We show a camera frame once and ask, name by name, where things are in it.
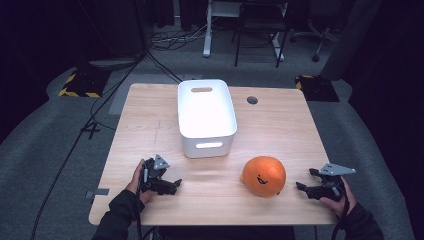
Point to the black chair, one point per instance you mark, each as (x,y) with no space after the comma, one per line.
(260,23)

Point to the white desk frame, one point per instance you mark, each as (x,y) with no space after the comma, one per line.
(207,33)

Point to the person's lap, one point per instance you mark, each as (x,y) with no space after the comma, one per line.
(226,233)

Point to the grey tape strip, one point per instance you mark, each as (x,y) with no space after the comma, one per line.
(100,192)

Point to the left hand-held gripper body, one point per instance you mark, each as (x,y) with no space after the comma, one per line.
(152,174)

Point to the grey curtain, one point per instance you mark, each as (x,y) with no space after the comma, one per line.
(350,36)

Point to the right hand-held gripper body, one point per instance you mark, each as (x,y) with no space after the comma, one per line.
(328,191)

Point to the black yellow striped stand base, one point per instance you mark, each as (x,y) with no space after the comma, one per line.
(316,88)
(85,85)

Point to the person's left hand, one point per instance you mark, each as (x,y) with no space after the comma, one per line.
(134,183)

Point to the person's right hand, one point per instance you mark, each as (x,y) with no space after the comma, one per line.
(340,207)

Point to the office swivel chair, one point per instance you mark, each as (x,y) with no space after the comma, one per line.
(316,36)

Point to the orange smiling plush toy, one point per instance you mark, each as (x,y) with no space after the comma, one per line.
(265,176)

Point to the white plastic bin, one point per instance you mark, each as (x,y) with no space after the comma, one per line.
(206,115)

